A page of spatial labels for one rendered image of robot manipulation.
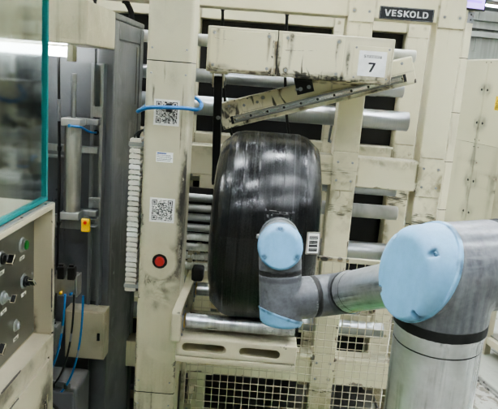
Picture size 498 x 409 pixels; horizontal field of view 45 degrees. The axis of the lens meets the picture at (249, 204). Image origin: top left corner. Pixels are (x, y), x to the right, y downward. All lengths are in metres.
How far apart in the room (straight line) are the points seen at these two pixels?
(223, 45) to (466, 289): 1.44
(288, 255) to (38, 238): 0.74
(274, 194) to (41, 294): 0.69
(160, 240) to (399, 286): 1.18
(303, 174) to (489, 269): 0.97
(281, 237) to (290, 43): 0.94
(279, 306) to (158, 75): 0.82
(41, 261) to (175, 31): 0.73
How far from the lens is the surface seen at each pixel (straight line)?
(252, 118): 2.15
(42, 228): 1.68
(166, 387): 2.02
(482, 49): 13.19
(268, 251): 1.22
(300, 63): 2.01
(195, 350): 1.87
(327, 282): 1.30
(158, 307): 1.91
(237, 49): 2.02
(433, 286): 0.71
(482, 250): 0.75
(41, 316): 1.76
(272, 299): 1.25
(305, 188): 1.63
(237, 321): 1.82
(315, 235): 1.62
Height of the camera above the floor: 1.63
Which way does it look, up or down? 12 degrees down
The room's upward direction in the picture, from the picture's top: 4 degrees clockwise
